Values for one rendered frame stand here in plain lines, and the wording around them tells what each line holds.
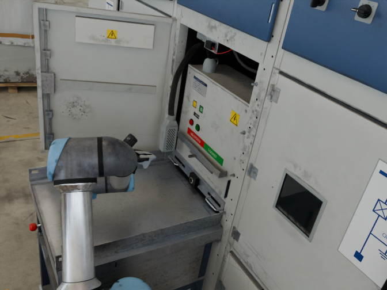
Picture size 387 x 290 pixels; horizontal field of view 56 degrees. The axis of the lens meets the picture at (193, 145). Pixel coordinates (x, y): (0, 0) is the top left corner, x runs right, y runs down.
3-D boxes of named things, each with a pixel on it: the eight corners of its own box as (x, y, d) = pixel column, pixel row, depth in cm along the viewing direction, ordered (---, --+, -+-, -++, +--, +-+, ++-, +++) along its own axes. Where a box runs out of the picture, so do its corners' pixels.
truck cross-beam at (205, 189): (224, 218, 160) (227, 208, 157) (170, 156, 200) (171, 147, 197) (234, 216, 163) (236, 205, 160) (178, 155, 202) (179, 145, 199)
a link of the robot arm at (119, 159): (141, 129, 104) (132, 170, 149) (101, 130, 101) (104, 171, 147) (144, 168, 101) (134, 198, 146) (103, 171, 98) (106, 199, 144)
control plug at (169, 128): (162, 152, 184) (166, 121, 176) (158, 148, 188) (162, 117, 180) (175, 151, 188) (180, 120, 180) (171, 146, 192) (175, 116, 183)
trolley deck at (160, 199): (59, 289, 125) (58, 277, 123) (29, 187, 170) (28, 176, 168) (220, 239, 159) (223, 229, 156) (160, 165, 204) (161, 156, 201)
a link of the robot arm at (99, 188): (106, 197, 137) (104, 168, 139) (74, 199, 134) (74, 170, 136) (106, 198, 144) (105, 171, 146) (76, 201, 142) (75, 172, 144)
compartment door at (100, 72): (42, 147, 193) (34, -1, 158) (160, 149, 209) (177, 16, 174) (40, 153, 188) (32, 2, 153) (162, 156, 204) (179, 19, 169)
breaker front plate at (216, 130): (223, 206, 160) (247, 107, 138) (174, 152, 195) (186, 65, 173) (226, 206, 161) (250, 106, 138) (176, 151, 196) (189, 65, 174)
